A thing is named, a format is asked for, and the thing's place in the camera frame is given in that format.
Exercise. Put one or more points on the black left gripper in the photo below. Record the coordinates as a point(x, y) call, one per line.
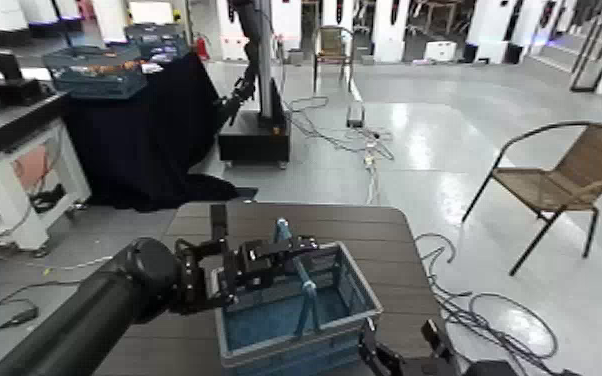
point(251, 265)

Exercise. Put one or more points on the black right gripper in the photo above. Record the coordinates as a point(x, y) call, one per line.
point(437, 368)

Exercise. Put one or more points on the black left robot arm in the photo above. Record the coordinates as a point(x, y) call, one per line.
point(96, 315)

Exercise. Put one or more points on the small blue mesh crate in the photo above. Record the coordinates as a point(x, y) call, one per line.
point(159, 41)

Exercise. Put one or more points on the large blue mesh crate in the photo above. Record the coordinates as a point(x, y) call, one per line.
point(96, 84)

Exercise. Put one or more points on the black mobile robot with column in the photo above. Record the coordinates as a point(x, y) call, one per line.
point(254, 142)

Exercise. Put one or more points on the grey power adapter box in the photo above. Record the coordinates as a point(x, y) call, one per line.
point(355, 115)

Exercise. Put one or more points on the black draped table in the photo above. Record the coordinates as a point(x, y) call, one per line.
point(138, 142)

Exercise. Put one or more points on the small grey bin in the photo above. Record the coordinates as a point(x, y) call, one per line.
point(296, 56)

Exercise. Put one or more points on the red fire extinguisher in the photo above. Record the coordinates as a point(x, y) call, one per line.
point(202, 49)

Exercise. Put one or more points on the white storage box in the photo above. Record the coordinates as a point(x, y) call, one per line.
point(440, 51)

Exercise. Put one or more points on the white cart with grey top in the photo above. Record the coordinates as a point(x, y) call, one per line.
point(2, 197)

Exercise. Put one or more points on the black box device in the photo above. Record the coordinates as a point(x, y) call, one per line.
point(13, 94)

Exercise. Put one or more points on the black monitor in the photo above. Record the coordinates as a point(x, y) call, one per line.
point(7, 64)

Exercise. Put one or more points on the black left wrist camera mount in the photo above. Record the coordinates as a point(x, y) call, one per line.
point(219, 223)

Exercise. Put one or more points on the wicker chair with black frame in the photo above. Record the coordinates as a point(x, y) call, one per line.
point(534, 190)

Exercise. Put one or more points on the wicker chair with metal frame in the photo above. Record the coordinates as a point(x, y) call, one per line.
point(331, 44)

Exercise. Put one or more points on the black metal frame stand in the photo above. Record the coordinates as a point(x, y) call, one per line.
point(582, 78)

